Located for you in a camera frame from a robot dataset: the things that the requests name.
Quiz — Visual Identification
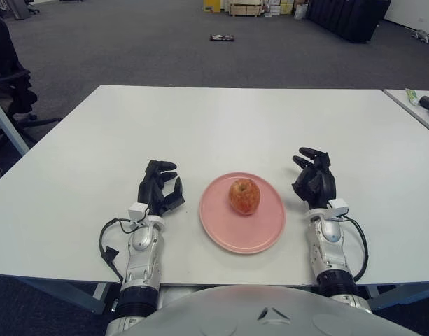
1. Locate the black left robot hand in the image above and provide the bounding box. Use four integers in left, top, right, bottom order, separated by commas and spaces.
137, 159, 186, 217

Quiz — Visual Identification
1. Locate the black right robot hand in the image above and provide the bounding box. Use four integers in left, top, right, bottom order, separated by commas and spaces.
290, 146, 337, 213

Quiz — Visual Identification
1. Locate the red yellow apple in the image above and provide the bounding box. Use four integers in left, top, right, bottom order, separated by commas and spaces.
228, 178, 262, 216

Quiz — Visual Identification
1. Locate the pink round plate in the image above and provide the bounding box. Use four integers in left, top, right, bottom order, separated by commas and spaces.
199, 171, 287, 255

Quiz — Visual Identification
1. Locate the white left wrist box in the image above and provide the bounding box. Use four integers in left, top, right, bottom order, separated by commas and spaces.
128, 202, 150, 224

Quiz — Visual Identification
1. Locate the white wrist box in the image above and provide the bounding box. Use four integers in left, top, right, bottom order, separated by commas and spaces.
128, 202, 150, 224
328, 197, 351, 220

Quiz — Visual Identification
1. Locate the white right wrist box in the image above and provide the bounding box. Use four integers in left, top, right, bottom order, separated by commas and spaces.
328, 197, 351, 220

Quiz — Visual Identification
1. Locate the grey robot torso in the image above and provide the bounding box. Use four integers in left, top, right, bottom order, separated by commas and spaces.
105, 285, 376, 336

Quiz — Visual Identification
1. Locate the blue desk leg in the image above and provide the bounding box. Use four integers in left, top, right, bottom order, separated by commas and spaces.
0, 92, 30, 155

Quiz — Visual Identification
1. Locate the black partition panel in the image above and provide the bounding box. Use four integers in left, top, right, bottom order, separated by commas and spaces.
304, 0, 393, 44

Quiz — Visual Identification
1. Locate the stack of white boxes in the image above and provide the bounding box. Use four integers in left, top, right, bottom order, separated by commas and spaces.
265, 0, 295, 17

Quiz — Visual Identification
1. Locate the wooden crate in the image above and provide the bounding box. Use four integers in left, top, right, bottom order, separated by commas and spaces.
229, 0, 264, 17

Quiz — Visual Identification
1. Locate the black office chair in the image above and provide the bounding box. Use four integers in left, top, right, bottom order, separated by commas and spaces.
0, 12, 63, 148

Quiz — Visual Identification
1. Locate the dark distant office chair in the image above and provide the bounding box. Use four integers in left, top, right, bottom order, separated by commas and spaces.
14, 0, 40, 15

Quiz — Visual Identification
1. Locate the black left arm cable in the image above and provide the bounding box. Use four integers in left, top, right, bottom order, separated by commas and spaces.
99, 218, 134, 283

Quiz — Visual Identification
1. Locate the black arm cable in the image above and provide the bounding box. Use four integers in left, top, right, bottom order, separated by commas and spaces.
342, 213, 369, 283
99, 218, 134, 283

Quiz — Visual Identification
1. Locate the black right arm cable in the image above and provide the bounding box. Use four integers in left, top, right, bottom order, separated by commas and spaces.
342, 213, 369, 283

